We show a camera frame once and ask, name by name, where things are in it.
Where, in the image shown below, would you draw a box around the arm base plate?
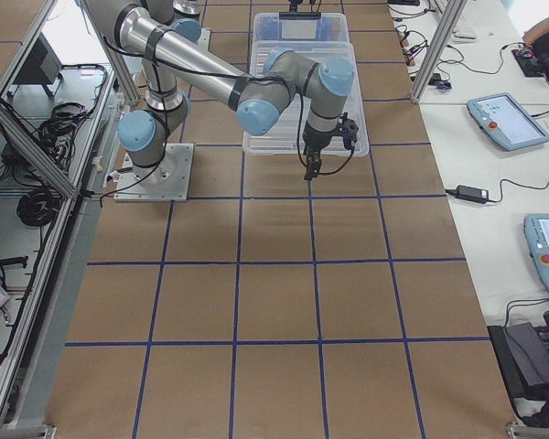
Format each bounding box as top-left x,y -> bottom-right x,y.
113,144 -> 194,202

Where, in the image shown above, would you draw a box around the clear plastic storage box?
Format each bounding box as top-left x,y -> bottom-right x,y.
253,12 -> 350,43

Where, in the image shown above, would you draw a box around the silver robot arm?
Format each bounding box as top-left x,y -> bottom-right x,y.
85,1 -> 358,180

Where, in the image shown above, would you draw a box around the black laptop bag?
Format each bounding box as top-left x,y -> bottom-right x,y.
488,322 -> 549,402

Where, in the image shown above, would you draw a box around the aluminium diagonal frame post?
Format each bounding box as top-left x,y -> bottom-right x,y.
410,0 -> 467,104

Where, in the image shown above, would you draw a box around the black power adapter brick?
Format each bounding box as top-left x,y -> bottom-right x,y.
456,185 -> 490,204

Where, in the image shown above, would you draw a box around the far teach pendant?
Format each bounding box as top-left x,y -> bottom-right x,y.
467,92 -> 549,151

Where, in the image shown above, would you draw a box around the coiled black cables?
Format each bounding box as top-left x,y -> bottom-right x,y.
16,187 -> 61,228

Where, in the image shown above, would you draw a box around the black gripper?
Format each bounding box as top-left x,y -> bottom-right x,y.
300,112 -> 359,181
286,0 -> 321,14

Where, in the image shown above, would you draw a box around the aluminium left frame rail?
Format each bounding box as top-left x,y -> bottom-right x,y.
0,64 -> 114,424

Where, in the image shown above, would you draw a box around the clear plastic box lid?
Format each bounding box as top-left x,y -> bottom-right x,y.
241,39 -> 371,159

